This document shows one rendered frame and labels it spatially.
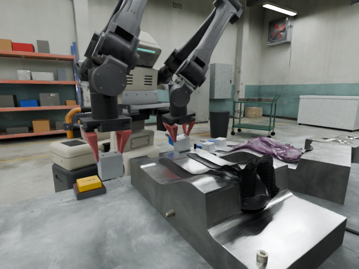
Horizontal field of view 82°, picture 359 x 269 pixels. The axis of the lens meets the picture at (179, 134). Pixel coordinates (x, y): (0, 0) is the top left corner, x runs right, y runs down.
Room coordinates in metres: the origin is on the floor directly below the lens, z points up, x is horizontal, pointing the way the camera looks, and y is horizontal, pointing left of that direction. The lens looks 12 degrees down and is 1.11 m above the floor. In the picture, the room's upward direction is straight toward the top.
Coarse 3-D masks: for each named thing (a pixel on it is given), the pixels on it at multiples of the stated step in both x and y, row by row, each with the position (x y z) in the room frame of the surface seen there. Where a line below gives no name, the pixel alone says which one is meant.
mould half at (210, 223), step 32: (192, 160) 0.63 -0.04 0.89; (224, 160) 0.63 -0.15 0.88; (160, 192) 0.46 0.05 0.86; (192, 192) 0.36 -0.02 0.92; (224, 192) 0.35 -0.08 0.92; (288, 192) 0.46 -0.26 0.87; (192, 224) 0.35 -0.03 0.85; (224, 224) 0.34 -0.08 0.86; (256, 224) 0.34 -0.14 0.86; (288, 224) 0.34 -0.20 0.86; (320, 224) 0.34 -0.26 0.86; (224, 256) 0.28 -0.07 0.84; (288, 256) 0.27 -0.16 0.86; (320, 256) 0.31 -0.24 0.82
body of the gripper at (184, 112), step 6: (174, 108) 0.67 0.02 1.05; (180, 108) 0.67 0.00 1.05; (186, 108) 0.69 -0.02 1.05; (168, 114) 0.70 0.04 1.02; (174, 114) 0.68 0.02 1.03; (180, 114) 0.68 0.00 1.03; (186, 114) 0.69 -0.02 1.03; (192, 114) 0.70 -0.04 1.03; (168, 120) 0.67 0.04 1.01; (174, 120) 0.66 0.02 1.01
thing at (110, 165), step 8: (112, 152) 0.47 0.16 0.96; (104, 160) 0.43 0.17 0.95; (112, 160) 0.44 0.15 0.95; (120, 160) 0.45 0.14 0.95; (104, 168) 0.43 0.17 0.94; (112, 168) 0.44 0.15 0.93; (120, 168) 0.45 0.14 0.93; (104, 176) 0.43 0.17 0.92; (112, 176) 0.44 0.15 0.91; (120, 176) 0.45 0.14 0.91
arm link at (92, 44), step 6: (120, 0) 0.74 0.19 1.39; (120, 6) 0.75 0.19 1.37; (114, 12) 0.75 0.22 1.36; (108, 24) 0.76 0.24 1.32; (102, 30) 0.78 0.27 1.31; (96, 36) 0.77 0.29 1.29; (90, 42) 0.77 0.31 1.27; (96, 42) 0.78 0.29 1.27; (90, 48) 0.77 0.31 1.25; (84, 54) 0.78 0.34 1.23; (90, 54) 0.77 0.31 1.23
